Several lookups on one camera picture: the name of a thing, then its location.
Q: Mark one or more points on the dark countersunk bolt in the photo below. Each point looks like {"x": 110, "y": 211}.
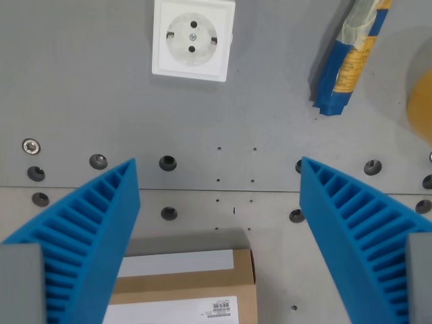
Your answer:
{"x": 296, "y": 215}
{"x": 298, "y": 165}
{"x": 424, "y": 206}
{"x": 372, "y": 167}
{"x": 427, "y": 182}

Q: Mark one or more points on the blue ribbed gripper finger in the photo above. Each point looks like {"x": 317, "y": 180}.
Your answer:
{"x": 351, "y": 219}
{"x": 101, "y": 216}

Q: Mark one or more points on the blue and yellow bag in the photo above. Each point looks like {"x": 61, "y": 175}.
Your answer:
{"x": 351, "y": 60}

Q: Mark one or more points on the white wall power socket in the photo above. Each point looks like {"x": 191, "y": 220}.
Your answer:
{"x": 193, "y": 38}

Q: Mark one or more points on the yellow round object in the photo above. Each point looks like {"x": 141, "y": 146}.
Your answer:
{"x": 421, "y": 104}

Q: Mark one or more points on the brown cardboard box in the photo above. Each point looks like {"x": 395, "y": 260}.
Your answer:
{"x": 189, "y": 287}

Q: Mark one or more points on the silver hex screw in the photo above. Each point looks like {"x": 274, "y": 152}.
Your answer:
{"x": 31, "y": 146}

